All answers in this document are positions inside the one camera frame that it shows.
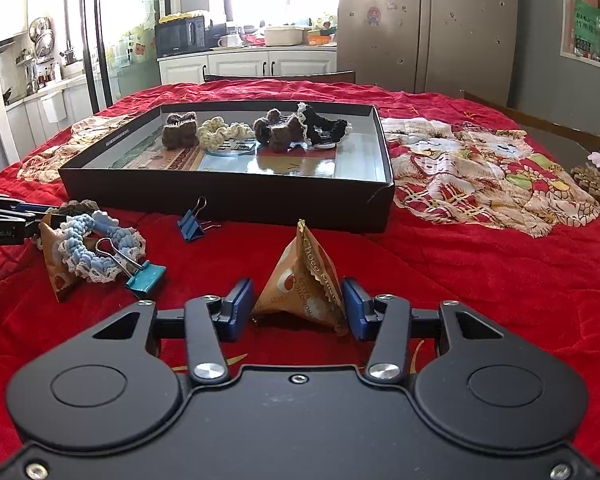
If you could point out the cartoon fridge sticker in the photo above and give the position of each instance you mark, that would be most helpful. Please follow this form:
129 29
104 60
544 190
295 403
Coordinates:
373 15

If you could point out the silver double-door refrigerator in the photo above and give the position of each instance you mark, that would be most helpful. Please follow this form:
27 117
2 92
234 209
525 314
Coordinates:
430 30

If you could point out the brown crochet scrunchie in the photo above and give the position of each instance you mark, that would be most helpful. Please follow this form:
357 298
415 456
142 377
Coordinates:
77 207

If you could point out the black microwave oven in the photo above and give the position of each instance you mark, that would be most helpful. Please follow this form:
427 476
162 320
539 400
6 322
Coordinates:
180 37

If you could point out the black-framed sliding glass door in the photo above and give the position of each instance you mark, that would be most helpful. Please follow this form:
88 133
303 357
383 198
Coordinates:
100 35

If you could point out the white kitchen counter unit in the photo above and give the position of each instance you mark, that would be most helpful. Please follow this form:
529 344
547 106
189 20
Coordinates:
30 125

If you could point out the white mug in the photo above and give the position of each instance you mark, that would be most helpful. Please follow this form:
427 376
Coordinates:
229 41

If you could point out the orange box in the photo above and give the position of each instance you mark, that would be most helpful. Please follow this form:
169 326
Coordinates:
322 38

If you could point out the white hanging bin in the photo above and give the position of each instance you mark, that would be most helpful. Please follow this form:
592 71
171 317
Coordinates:
54 107

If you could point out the orange triangular snack packet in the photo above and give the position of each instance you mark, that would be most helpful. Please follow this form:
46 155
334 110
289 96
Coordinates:
300 280
55 270

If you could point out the white plastic basin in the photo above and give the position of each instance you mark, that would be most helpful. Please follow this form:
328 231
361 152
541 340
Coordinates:
282 36

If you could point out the wooden bead mat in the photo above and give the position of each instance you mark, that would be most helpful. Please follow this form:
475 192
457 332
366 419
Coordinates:
595 185

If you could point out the teal binder clip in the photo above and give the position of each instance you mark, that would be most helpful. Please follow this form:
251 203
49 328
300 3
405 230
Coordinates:
147 280

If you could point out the red printed blanket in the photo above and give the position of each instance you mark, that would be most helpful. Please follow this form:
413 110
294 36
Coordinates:
430 270

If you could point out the stack of steel bowls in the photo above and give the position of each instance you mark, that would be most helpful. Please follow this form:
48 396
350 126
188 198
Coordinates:
42 37

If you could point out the black white-lace scrunchie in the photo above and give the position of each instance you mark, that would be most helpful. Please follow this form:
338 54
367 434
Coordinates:
320 120

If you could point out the blue crochet scrunchie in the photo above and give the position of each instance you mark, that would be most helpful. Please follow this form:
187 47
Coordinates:
80 252

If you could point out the black shallow cardboard box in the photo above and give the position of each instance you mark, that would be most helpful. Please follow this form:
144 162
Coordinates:
230 205

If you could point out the cream crochet scrunchie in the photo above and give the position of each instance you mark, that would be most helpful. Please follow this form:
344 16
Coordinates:
220 132

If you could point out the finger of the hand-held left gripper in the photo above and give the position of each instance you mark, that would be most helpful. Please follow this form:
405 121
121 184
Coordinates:
240 310
355 310

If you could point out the blue binder clip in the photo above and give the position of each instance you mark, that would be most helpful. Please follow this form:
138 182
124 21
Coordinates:
192 227

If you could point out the white kitchen cabinet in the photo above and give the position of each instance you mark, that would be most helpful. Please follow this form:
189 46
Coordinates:
240 67

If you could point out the brown fuzzy hair claw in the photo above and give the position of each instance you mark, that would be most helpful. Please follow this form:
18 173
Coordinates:
280 135
180 132

